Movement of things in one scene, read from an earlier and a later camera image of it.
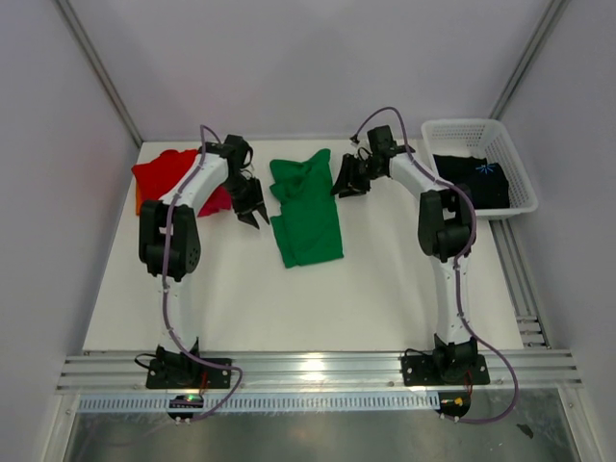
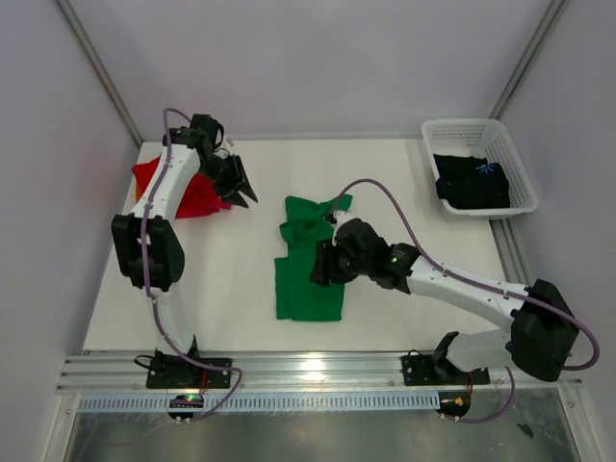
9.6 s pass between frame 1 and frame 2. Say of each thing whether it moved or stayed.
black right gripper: moved
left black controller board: stayed
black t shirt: stayed
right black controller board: stayed
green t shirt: moved
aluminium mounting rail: stayed
